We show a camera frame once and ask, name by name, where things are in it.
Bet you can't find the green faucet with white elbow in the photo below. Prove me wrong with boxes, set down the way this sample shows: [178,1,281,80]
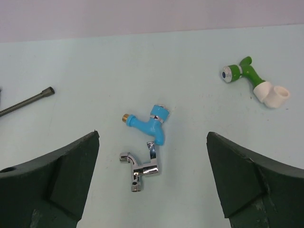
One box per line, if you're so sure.
[221,56,290,109]

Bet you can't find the chrome metal faucet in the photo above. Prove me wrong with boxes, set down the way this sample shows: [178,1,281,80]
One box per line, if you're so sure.
[119,142,159,192]

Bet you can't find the blue plastic faucet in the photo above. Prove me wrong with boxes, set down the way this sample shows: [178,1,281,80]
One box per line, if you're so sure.
[122,104,170,146]

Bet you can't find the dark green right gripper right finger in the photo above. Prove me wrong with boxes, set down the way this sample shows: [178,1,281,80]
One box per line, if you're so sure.
[207,132,304,228]

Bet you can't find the grey flexible metal hose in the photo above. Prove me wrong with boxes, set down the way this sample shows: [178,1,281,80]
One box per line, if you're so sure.
[0,86,56,117]

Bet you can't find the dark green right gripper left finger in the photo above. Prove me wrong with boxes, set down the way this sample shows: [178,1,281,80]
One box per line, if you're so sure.
[0,131,99,228]

